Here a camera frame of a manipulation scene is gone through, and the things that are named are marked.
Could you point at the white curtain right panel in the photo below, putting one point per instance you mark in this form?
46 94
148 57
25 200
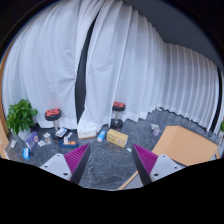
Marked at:
128 62

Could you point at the blue tray with items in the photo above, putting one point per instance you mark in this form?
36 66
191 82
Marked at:
70 144

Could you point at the small plastic cup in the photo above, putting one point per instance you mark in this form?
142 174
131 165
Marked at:
155 129

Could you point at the small blue white box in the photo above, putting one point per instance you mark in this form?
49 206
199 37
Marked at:
101 136

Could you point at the right black orange stool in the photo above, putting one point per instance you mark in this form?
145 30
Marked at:
116 122

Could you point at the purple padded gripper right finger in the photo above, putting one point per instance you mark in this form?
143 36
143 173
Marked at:
152 167

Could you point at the white packet near stool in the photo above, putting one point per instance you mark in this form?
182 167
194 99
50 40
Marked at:
61 132

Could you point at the white curtain panel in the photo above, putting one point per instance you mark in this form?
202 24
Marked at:
42 64
128 62

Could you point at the yellow cardboard box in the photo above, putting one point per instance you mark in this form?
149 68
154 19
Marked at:
117 138

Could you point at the left black orange stool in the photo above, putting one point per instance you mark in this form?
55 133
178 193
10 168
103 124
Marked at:
53 115

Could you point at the white curtain left panel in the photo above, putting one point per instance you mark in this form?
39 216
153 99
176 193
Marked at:
42 64

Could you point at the white tissue box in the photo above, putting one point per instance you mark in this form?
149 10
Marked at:
87 132

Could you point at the green potted plant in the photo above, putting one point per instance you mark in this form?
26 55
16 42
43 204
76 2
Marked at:
20 118

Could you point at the black orange stool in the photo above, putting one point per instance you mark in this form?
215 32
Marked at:
116 122
53 115

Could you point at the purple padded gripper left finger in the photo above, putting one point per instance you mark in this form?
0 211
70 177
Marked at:
69 166

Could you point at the purple book box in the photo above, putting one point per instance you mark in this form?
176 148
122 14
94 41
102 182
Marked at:
32 140

